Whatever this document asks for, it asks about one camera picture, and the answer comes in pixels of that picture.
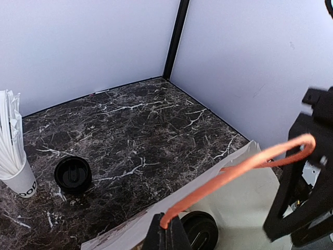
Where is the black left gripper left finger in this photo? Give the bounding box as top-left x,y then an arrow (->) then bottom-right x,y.
142,212 -> 166,250

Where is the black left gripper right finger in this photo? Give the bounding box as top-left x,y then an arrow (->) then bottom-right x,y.
166,217 -> 192,250

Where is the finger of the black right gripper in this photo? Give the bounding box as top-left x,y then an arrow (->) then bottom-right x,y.
263,113 -> 332,247

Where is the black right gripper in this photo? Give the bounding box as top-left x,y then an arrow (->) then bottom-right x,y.
302,87 -> 332,125

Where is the single black cup lid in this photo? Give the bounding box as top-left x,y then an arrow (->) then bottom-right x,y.
181,211 -> 219,250

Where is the white paper takeout bag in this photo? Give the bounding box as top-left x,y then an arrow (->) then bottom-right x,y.
80,134 -> 317,250

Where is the stack of black cup lids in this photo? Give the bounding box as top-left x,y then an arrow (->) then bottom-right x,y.
54,156 -> 92,195

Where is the white cup holding straws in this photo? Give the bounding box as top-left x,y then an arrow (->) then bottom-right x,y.
1,158 -> 37,198

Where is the bundle of white wrapped straws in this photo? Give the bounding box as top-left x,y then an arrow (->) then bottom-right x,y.
1,90 -> 27,179

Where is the black right frame post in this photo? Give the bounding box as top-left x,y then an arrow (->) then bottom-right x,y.
162,0 -> 190,81

